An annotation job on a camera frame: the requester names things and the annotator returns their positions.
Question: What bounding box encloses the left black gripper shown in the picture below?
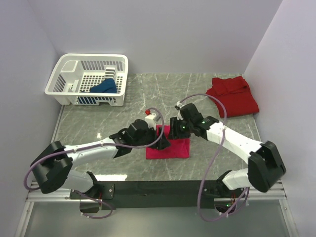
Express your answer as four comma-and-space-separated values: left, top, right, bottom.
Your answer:
132, 124, 171, 151

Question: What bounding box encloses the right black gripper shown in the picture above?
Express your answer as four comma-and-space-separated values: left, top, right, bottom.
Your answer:
167, 117, 194, 140

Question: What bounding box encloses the pink t shirt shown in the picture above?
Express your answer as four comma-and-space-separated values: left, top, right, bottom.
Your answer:
146, 138, 190, 159

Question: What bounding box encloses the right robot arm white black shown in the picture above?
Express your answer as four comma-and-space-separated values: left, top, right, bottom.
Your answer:
168, 103, 286, 198

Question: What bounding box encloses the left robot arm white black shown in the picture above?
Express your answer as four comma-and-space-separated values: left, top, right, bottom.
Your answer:
31, 119, 170, 198

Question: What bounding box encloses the blue t shirt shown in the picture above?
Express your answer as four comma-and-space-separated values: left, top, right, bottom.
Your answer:
78, 78, 117, 105

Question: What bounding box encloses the black base beam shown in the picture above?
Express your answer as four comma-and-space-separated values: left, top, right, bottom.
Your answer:
69, 180, 237, 210

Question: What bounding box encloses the dark red folded t shirt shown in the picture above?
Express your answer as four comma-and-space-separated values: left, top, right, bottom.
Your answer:
206, 76, 259, 118

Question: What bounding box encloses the white plastic basket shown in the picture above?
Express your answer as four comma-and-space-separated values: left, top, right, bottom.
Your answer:
45, 53, 128, 107

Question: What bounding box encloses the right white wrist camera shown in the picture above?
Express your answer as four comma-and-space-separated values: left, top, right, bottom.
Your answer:
175, 101, 185, 120

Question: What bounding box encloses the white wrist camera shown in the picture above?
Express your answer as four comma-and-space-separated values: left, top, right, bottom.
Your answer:
145, 109, 160, 130
175, 101, 185, 120

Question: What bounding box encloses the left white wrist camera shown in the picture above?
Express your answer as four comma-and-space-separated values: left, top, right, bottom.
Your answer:
145, 109, 160, 130

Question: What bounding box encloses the aluminium rail frame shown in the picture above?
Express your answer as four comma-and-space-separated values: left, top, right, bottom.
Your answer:
21, 105, 291, 237

